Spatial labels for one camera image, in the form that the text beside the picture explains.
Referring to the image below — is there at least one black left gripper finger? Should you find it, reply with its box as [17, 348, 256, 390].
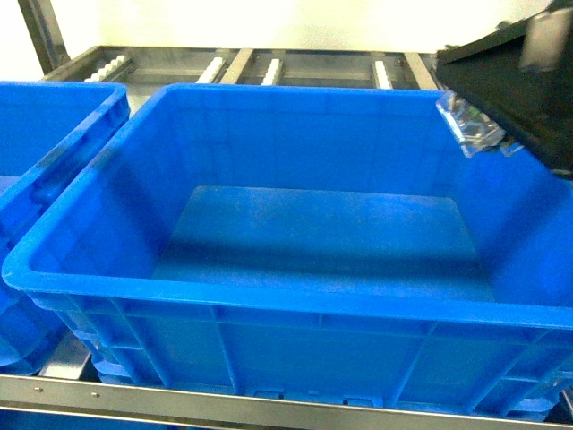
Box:
[436, 1, 572, 170]

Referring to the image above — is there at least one blue plastic crate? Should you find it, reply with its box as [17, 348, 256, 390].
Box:
[2, 84, 572, 419]

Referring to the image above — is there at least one left neighbour blue crate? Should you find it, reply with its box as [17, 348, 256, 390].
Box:
[1, 81, 130, 375]

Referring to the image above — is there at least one steel shelf rack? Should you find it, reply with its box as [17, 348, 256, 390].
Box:
[0, 0, 573, 430]

